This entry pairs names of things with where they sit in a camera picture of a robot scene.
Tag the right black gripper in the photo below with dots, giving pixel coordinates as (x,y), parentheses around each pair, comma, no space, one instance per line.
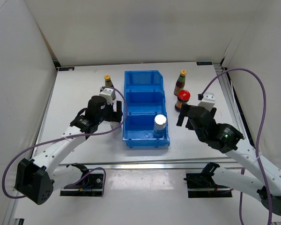
(182,114)

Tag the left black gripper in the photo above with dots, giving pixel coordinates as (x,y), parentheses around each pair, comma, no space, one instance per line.
(114,116)

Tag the silver can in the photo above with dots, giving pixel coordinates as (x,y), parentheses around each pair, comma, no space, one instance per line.
(116,127)
(160,122)

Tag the red-lid sauce jar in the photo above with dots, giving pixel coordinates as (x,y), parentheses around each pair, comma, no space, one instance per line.
(182,98)

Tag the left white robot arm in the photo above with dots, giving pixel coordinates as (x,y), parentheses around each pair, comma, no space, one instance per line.
(38,177)

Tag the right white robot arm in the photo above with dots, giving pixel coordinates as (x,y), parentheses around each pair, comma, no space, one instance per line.
(264,185)

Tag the blue three-compartment plastic bin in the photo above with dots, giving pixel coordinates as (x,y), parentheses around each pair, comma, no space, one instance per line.
(145,97)

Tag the right tall sauce bottle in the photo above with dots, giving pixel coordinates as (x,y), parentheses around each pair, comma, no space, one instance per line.
(180,83)

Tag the tall sauce bottle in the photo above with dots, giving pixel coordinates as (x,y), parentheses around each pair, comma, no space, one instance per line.
(109,83)
(180,83)

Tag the left tall sauce bottle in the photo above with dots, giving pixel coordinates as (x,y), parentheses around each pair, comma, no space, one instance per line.
(109,83)

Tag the right black corner label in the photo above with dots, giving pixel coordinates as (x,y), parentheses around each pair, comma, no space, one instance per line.
(204,63)

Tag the black corner label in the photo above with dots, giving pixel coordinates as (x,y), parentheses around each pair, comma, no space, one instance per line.
(66,69)
(204,63)

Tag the left black corner label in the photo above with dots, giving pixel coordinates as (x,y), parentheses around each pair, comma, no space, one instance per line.
(66,69)

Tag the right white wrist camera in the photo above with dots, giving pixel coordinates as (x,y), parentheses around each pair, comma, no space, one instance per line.
(206,100)

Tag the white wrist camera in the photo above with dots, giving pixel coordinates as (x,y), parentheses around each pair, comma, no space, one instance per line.
(206,100)
(109,94)

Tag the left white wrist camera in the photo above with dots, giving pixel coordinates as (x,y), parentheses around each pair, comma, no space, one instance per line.
(109,94)

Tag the right aluminium rail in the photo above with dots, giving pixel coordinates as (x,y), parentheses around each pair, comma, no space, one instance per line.
(235,108)

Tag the aluminium rail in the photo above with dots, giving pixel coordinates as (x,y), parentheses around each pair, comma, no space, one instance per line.
(235,108)
(195,164)

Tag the front aluminium rail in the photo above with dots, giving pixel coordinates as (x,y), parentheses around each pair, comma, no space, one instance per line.
(195,164)

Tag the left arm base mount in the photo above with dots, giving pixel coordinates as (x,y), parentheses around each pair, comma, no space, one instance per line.
(92,184)

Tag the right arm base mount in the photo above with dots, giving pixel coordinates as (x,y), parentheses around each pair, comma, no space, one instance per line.
(201,186)

